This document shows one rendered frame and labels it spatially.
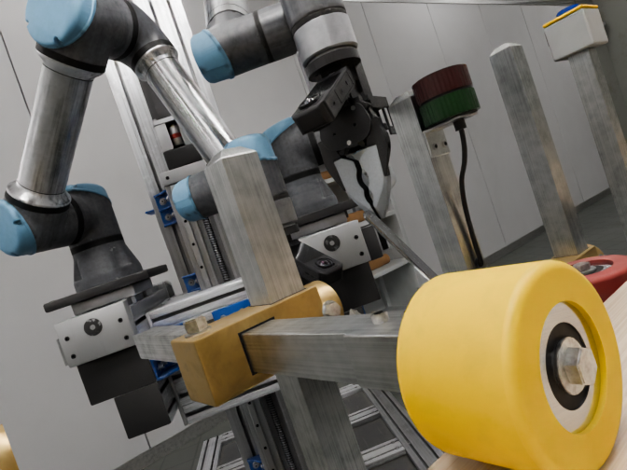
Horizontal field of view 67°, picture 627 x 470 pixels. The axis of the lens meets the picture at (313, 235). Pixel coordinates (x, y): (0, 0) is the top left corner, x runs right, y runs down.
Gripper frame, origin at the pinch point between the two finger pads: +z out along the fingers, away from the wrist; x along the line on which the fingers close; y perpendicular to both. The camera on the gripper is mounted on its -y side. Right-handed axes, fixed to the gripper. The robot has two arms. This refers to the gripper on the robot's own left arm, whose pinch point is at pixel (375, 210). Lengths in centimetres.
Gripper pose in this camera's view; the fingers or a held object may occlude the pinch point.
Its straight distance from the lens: 60.7
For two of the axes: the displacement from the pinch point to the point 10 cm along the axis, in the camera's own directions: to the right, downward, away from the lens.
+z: 3.3, 9.4, 0.3
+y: 5.1, -2.0, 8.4
